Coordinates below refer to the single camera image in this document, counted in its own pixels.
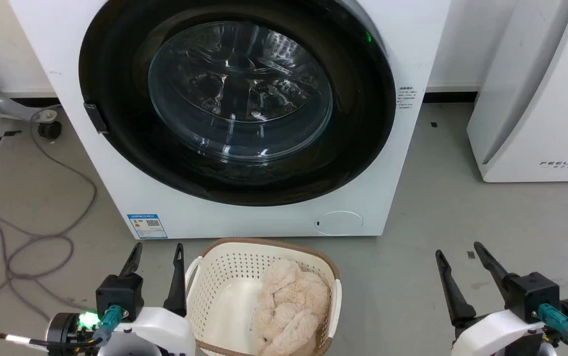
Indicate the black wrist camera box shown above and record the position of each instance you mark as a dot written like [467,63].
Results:
[118,294]
[531,294]

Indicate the white Feelbird appliance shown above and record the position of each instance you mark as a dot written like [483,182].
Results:
[536,99]

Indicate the black round washer door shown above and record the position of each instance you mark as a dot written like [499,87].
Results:
[116,74]

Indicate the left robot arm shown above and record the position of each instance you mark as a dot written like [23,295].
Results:
[64,330]

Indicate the round white filter cover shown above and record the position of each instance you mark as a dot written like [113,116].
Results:
[338,223]

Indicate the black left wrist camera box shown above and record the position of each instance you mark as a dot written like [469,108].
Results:
[118,294]

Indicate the small text warning sticker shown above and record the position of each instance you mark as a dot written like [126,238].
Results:
[407,97]

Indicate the white washing machine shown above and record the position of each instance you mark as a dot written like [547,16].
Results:
[224,221]

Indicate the black caster wheel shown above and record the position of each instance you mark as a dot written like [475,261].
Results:
[49,129]

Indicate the beige plush toy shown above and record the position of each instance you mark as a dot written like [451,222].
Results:
[289,306]

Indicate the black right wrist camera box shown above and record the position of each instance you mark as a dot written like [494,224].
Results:
[531,294]

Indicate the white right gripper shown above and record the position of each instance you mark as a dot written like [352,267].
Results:
[492,333]

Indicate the cream perforated laundry basket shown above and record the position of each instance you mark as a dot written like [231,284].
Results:
[224,301]

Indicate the blue energy label sticker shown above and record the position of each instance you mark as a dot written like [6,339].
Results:
[147,226]

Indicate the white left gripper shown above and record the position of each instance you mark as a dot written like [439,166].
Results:
[155,333]

